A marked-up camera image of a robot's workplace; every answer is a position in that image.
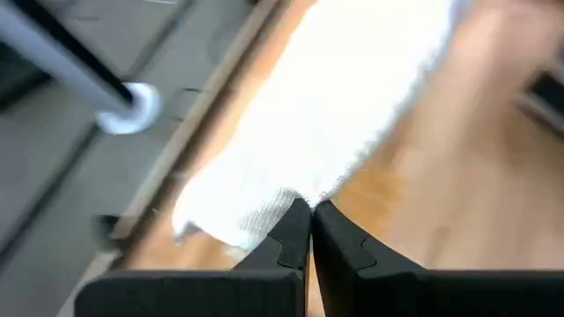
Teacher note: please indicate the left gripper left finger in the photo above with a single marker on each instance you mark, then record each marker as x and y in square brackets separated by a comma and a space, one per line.
[198, 295]

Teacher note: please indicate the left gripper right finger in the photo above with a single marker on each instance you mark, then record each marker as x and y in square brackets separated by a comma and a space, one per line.
[396, 295]

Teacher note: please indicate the white waffle towel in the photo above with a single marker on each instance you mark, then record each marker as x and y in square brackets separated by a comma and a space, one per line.
[330, 97]

